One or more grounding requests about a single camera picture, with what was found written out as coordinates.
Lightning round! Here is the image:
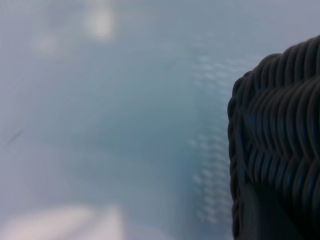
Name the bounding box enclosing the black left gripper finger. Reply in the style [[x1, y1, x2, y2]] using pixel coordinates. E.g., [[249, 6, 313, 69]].
[[242, 182, 304, 240]]

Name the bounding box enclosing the dark brown woven basket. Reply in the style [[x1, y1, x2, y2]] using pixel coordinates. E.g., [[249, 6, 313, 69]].
[[226, 34, 320, 240]]

